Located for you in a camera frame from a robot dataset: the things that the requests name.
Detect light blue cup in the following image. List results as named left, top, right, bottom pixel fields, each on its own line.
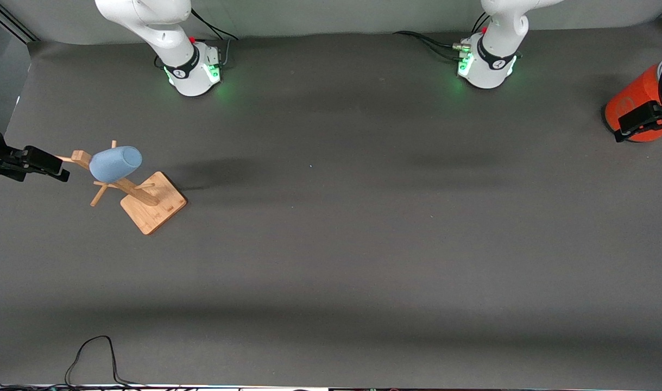
left=89, top=146, right=143, bottom=184

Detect orange cylindrical can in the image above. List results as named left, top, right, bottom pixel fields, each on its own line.
left=604, top=54, right=662, bottom=143

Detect wooden mug tree stand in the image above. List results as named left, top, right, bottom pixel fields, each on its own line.
left=54, top=140, right=188, bottom=236

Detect aluminium frame rail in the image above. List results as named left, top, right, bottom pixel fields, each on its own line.
left=0, top=2, right=39, bottom=43

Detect black looped floor cable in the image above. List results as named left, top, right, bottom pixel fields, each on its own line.
left=65, top=335, right=147, bottom=389

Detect black right arm base cables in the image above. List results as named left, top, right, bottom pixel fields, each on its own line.
left=190, top=8, right=239, bottom=69

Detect black arm base cables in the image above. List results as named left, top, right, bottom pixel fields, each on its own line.
left=392, top=11, right=490, bottom=61
left=190, top=8, right=239, bottom=69

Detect black left arm base cables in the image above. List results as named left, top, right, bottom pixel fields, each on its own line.
left=392, top=11, right=490, bottom=61

